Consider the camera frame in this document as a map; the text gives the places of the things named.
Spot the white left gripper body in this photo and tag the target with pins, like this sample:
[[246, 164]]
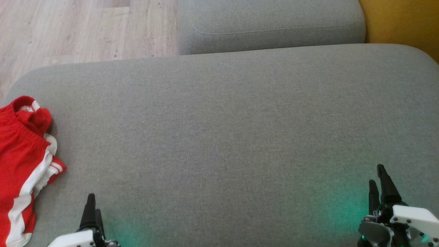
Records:
[[77, 240]]

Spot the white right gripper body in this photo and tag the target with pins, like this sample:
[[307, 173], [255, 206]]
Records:
[[411, 219]]

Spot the yellow backdrop panel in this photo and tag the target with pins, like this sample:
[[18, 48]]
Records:
[[404, 20]]

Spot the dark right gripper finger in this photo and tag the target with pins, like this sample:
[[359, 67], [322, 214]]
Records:
[[374, 197], [388, 188]]

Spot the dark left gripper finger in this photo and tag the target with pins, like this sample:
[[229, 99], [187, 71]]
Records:
[[89, 214], [99, 224]]

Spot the grey fabric sofa seat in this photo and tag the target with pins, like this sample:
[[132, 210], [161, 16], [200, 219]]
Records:
[[223, 137]]

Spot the grey sofa back cushion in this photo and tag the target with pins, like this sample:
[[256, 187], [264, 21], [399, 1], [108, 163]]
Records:
[[274, 20]]

